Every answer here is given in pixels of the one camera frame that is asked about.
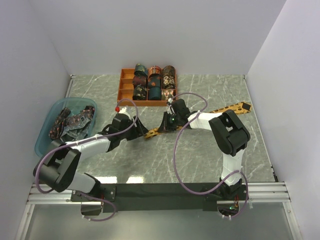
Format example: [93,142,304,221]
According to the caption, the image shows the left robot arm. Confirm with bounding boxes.
[33,113,148,201]

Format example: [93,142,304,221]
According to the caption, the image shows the grey blue patterned tie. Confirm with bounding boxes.
[59,125,89,142]

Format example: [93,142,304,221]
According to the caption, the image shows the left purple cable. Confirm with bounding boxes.
[34,98,140,222]

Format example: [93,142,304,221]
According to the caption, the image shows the black red dotted tie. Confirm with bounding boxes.
[48,107,71,140]

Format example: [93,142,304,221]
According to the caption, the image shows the brown floral rolled tie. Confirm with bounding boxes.
[162,75,176,89]

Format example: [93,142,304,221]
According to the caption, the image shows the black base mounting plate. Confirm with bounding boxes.
[70,182,241,216]

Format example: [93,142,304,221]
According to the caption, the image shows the red green paisley rolled tie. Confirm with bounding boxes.
[161,89,175,101]

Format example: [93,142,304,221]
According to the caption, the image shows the dark floral tie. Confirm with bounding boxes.
[65,105,96,130]

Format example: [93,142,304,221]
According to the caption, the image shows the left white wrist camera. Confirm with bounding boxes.
[115,106,132,119]

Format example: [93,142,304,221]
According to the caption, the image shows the yellow beetle print tie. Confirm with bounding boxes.
[144,101,253,139]

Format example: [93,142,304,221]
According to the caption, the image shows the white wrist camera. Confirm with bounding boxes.
[115,106,132,119]
[166,98,175,115]

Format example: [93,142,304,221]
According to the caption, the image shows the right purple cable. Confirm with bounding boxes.
[172,92,250,222]

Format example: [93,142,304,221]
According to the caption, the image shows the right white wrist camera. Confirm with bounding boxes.
[166,98,175,115]

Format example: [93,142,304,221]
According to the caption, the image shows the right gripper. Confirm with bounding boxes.
[158,111,182,133]

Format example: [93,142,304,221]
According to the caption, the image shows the purple cable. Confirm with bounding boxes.
[172,92,250,222]
[34,98,140,222]

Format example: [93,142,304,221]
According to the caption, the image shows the teal plain rolled tie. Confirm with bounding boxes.
[147,87,162,101]

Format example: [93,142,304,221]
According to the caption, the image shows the brown patterned rolled tie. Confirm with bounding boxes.
[161,65,176,77]

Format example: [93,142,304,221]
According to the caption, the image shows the black gold rolled tie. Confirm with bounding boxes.
[132,84,147,101]

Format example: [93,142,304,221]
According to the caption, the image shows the aluminium rail frame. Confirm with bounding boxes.
[13,74,300,240]

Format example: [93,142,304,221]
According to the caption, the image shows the red patterned rolled tie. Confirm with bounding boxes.
[148,65,162,78]

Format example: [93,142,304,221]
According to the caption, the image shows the maroon rolled tie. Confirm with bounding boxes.
[132,75,147,88]

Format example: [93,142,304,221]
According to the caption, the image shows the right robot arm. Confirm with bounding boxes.
[159,98,251,200]

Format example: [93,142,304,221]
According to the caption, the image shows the teal plastic basin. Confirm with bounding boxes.
[34,97,98,157]

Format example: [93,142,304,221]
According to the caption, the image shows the orange wooden compartment tray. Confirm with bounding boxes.
[117,65,178,107]

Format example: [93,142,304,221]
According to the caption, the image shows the dark green rolled tie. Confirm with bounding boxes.
[134,63,149,77]

